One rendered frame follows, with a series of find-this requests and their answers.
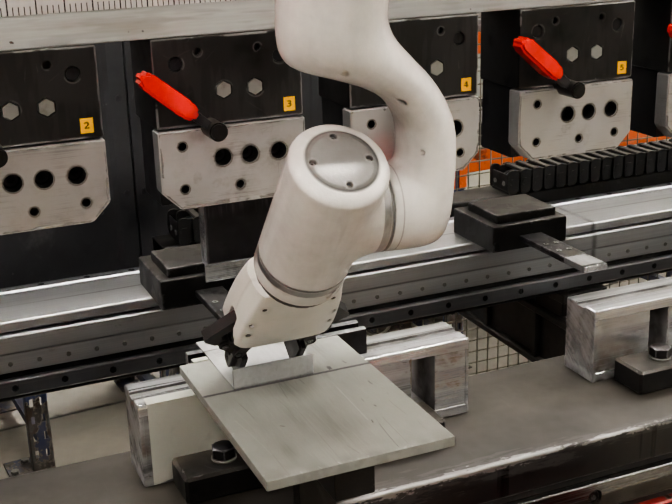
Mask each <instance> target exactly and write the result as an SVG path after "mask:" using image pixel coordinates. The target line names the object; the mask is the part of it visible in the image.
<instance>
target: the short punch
mask: <svg viewBox="0 0 672 504"><path fill-rule="evenodd" d="M272 199H273V197H268V198H261V199H254V200H247V201H240V202H232V203H225V204H218V205H211V206H204V207H198V211H199V226H200V240H201V255H202V261H203V263H204V264H205V278H206V282H212V281H218V280H224V279H230V278H236V277H237V275H238V274H239V272H240V271H241V269H242V268H243V267H244V265H245V264H246V263H247V262H248V261H249V260H250V259H251V258H253V257H254V253H255V250H256V247H257V244H258V241H259V238H260V235H261V232H262V229H263V226H264V223H265V220H266V217H267V214H268V211H269V208H270V205H271V202H272Z"/></svg>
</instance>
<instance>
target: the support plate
mask: <svg viewBox="0 0 672 504"><path fill-rule="evenodd" d="M311 353H312V354H313V371H314V373H318V372H323V371H328V370H329V369H328V368H327V366H330V367H331V368H332V369H337V368H342V367H347V366H352V365H357V364H361V363H366V362H368V361H367V360H365V359H364V358H363V357H362V356H361V355H360V354H358V353H357V352H356V351H355V350H354V349H353V348H351V347H350V346H349V345H348V344H347V343H346V342H345V341H343V340H342V339H341V338H340V337H339V336H338V335H335V336H330V337H325V338H320V339H316V342H315V343H313V344H310V345H308V346H307V348H306V350H305V352H304V354H303V355H306V354H311ZM179 368H180V375H181V376H182V377H183V379H184V380H185V381H186V383H187V384H188V385H189V387H190V388H191V389H192V391H193V392H194V394H195V395H196V396H197V398H198V399H199V400H200V402H201V403H202V404H203V406H204V407H205V408H206V410H207V411H208V412H209V414H210V415H211V416H212V418H213V419H214V421H215V422H216V423H217V425H218V426H219V427H220V429H221V430H222V431H223V433H224V434H225V435H226V437H227V438H228V439H229V441H230V442H231V443H232V445H233V446H234V448H235V449H236V450H237V452H238V453H239V454H240V456H241V457H242V458H243V460H244V461H245V462H246V464H247V465H248V466H249V468H250V469H251V470H252V472H253V473H254V475H255V476H256V477H257V479H258V480H259V481H260V483H261V484H262V485H263V487H264V488H265V489H266V491H267V492H269V491H273V490H277V489H281V488H285V487H289V486H293V485H297V484H301V483H305V482H309V481H313V480H317V479H321V478H325V477H330V476H334V475H338V474H342V473H346V472H350V471H354V470H358V469H362V468H366V467H370V466H374V465H378V464H382V463H386V462H390V461H395V460H399V459H403V458H407V457H411V456H415V455H419V454H423V453H427V452H431V451H435V450H439V449H443V448H447V447H451V446H454V445H455V436H454V435H453V434H451V433H450V432H449V431H448V430H447V429H446V428H444V427H443V426H442V425H441V424H440V423H439V422H437V421H436V420H435V419H434V418H433V417H432V416H431V415H429V414H428V413H427V412H426V411H425V410H424V409H422V408H421V407H420V406H419V405H418V404H417V403H415V402H414V401H413V400H412V399H411V398H410V397H408V396H407V395H406V394H405V393H404V392H403V391H401V390H400V389H399V388H398V387H397V386H396V385H394V384H393V383H392V382H391V381H390V380H389V379H388V378H386V377H385V376H384V375H383V374H382V373H381V372H379V371H378V370H377V369H376V368H375V367H374V366H372V365H371V364H365V365H361V366H356V367H351V368H346V369H341V370H337V371H332V372H327V373H322V374H317V375H313V376H308V377H303V378H298V379H293V380H288V381H284V382H279V383H274V384H269V385H264V386H260V387H255V388H250V389H245V390H240V391H236V392H231V393H226V394H221V395H216V396H211V397H207V398H203V396H207V395H212V394H216V393H221V392H226V391H231V390H234V389H233V388H232V387H231V386H230V384H229V383H228V382H227V381H226V380H225V378H224V377H223V376H222V375H221V373H220V372H219V371H218V370H217V369H216V367H215V366H214V365H213V364H212V363H211V361H210V360H207V361H202V362H197V363H192V364H187V365H182V366H180V367H179ZM332 369H330V370H332Z"/></svg>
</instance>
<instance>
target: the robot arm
mask: <svg viewBox="0 0 672 504"><path fill-rule="evenodd" d="M388 9H389V0H275V37H276V44H277V48H278V51H279V54H280V56H281V58H282V59H283V60H284V62H285V63H286V64H288V65H289V66H290V67H292V68H294V69H296V70H298V71H301V72H304V73H307V74H311V75H315V76H319V77H323V78H328V79H332V80H336V81H340V82H344V83H348V84H352V85H356V86H359V87H362V88H364V89H367V90H369V91H371V92H373V93H375V94H377V95H378V96H379V97H381V98H382V99H383V101H384V102H385V103H386V104H387V106H388V108H389V110H390V112H391V114H392V117H393V122H394V134H395V138H394V151H393V155H392V157H391V159H390V160H389V161H387V159H386V157H385V155H384V154H383V152H382V150H381V149H380V148H379V147H378V145H377V144H376V143H375V142H374V141H373V140H371V139H370V138H369V137H367V136H366V135H364V134H363V133H361V132H359V131H357V130H355V129H352V128H349V127H346V126H341V125H333V124H330V125H319V126H315V127H312V128H310V129H307V130H305V131H304V132H302V133H301V134H300V135H298V136H297V137H296V139H295V140H294V141H293V142H292V144H291V146H290V148H289V151H288V154H287V157H286V160H285V163H284V166H283V169H282V172H281V175H280V178H279V181H278V184H277V187H276V190H275V193H274V196H273V199H272V202H271V205H270V208H269V211H268V214H267V217H266V220H265V223H264V226H263V229H262V232H261V235H260V238H259V241H258V244H257V247H256V250H255V253H254V257H253V258H251V259H250V260H249V261H248V262H247V263H246V264H245V265H244V267H243V268H242V269H241V271H240V272H239V274H238V275H237V277H236V278H235V280H234V282H233V284H232V286H231V288H230V290H229V292H228V295H227V297H226V300H225V302H224V305H223V312H224V316H223V317H222V318H220V319H218V320H217V321H215V322H214V323H212V324H211V325H209V326H208V327H206V328H205V329H203V330H202V331H201V333H202V336H203V340H204V342H205V343H206V344H210V345H213V346H216V345H217V346H218V347H219V349H221V350H224V351H225V361H226V364H227V366H228V367H232V369H236V368H241V367H245V366H246V363H247V361H248V356H247V352H248V351H249V350H250V349H251V348H252V347H258V346H263V345H269V344H274V343H279V342H284V345H285V348H286V350H287V353H288V356H289V358H291V357H296V356H301V355H303V354H304V352H305V350H306V348H307V346H308V345H310V344H313V343H315V342H316V336H317V335H319V334H320V333H322V332H325V331H326V330H329V328H330V327H331V326H332V323H336V322H338V321H340V320H342V319H343V318H345V317H347V316H348V315H349V312H348V309H347V307H346V304H345V303H344V302H342V301H340V300H341V295H342V287H343V282H344V280H345V278H346V276H347V273H348V271H349V269H350V267H351V265H352V263H353V262H354V261H356V260H357V259H359V258H361V257H363V256H365V255H368V254H371V253H376V252H383V251H392V250H402V249H410V248H417V247H422V246H426V245H429V244H431V243H433V242H435V241H437V240H438V239H439V238H440V237H441V236H442V235H443V233H444V232H445V230H446V227H447V225H448V222H449V219H450V214H451V209H452V202H453V193H454V180H455V167H456V133H455V126H454V122H453V118H452V115H451V112H450V109H449V107H448V105H447V102H446V100H445V98H444V96H443V95H442V93H441V91H440V90H439V88H438V86H437V85H436V84H435V82H434V81H433V79H432V78H431V77H430V76H429V75H428V73H427V72H426V71H425V70H424V69H423V68H422V67H421V66H420V65H419V64H418V63H417V62H416V61H415V60H414V59H413V58H412V57H411V56H410V55H409V54H408V52H407V51H406V50H405V49H404V48H403V47H402V46H401V45H400V44H399V42H398V41H397V40H396V38H395V37H394V35H393V33H392V30H391V28H390V25H389V19H388Z"/></svg>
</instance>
